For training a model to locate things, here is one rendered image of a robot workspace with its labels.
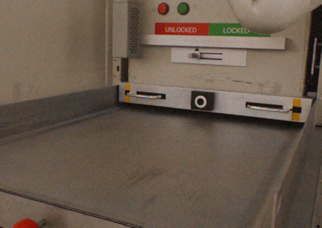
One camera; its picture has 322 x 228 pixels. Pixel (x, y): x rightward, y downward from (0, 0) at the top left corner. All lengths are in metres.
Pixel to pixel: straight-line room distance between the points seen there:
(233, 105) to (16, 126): 0.53
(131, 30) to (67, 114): 0.28
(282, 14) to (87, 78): 0.76
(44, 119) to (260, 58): 0.55
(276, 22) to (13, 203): 0.44
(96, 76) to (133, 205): 0.77
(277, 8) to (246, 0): 0.04
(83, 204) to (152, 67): 0.66
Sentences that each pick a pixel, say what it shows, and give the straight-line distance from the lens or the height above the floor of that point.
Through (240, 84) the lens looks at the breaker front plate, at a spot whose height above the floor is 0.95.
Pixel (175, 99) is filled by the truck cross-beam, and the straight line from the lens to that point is 1.05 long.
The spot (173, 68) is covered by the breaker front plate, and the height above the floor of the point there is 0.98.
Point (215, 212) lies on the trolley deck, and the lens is 0.48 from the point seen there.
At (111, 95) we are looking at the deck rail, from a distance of 1.11.
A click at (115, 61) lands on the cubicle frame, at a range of 1.20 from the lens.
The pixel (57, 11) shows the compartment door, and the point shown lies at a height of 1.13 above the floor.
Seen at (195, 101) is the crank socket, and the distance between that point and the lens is 1.00.
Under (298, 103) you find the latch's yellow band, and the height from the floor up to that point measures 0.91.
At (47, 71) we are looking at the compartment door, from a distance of 1.10.
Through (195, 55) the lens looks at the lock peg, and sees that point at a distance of 1.00.
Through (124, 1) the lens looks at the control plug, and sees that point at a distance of 1.00.
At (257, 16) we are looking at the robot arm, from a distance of 0.55.
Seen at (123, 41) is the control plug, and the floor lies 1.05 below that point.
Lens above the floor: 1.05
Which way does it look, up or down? 10 degrees down
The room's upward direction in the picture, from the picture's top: 2 degrees clockwise
